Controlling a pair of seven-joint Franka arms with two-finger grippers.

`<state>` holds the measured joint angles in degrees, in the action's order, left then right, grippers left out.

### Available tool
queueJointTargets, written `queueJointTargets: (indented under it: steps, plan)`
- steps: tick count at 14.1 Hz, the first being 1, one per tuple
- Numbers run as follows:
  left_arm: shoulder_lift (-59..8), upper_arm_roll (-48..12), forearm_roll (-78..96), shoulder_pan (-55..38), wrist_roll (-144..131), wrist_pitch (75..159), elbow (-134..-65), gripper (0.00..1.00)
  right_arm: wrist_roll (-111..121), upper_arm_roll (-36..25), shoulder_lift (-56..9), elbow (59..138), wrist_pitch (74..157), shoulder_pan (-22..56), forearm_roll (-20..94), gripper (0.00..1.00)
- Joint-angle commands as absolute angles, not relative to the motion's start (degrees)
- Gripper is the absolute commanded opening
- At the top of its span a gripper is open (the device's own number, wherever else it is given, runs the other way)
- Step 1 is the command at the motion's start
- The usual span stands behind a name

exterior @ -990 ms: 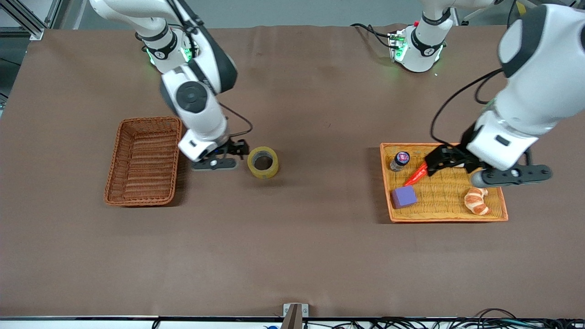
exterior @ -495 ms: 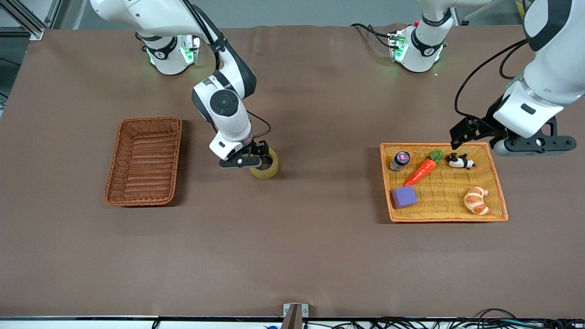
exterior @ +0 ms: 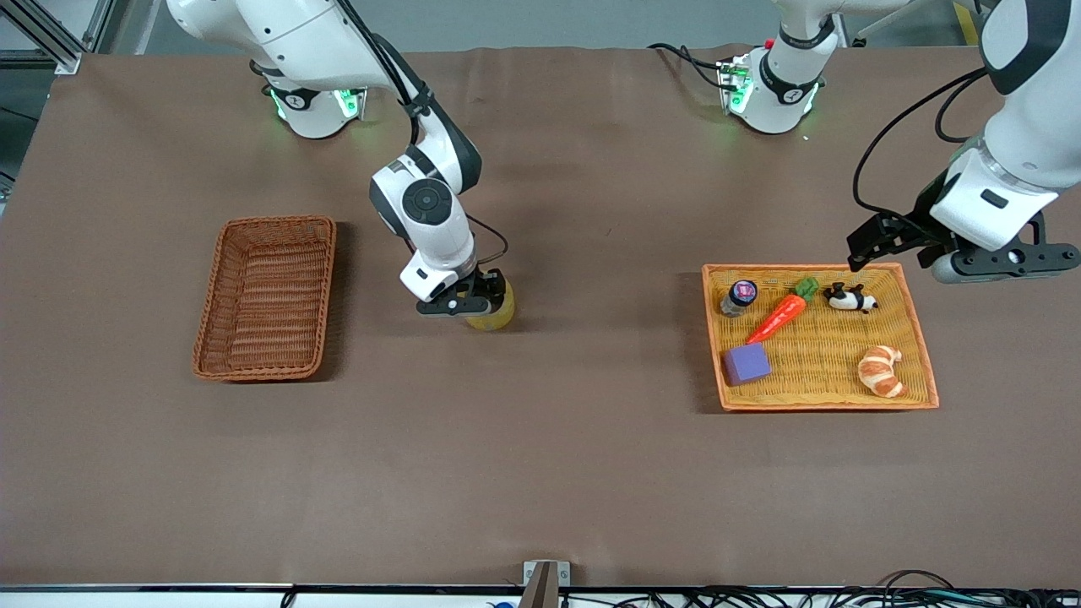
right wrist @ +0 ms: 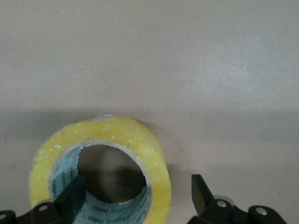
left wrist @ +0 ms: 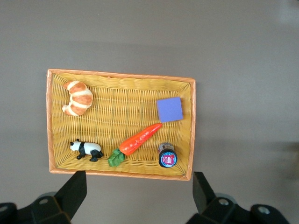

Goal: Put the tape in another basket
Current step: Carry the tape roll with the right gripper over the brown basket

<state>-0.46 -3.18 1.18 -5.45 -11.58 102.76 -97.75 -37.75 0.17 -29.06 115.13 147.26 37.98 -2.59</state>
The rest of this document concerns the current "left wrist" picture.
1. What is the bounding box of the orange toy carrot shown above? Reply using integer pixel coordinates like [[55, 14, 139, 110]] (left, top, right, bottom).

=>
[[107, 122, 163, 168]]

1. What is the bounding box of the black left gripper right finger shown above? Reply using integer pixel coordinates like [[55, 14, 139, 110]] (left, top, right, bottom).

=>
[[186, 172, 292, 224]]

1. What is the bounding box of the toy croissant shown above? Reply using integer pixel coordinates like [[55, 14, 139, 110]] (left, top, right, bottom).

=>
[[61, 80, 93, 117]]

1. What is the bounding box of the small dark-capped bottle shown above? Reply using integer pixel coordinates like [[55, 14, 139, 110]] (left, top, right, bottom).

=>
[[157, 141, 178, 168]]

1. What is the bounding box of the purple foam cube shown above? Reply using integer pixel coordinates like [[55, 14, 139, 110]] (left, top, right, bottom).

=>
[[156, 96, 184, 124]]

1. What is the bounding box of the black white panda figure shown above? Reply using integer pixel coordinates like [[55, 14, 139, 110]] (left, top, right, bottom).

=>
[[69, 138, 104, 162]]

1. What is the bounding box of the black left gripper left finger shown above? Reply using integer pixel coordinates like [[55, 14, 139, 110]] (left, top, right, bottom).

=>
[[0, 170, 87, 224]]

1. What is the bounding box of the yellow flat wicker basket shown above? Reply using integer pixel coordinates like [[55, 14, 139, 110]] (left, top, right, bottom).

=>
[[46, 68, 196, 182]]

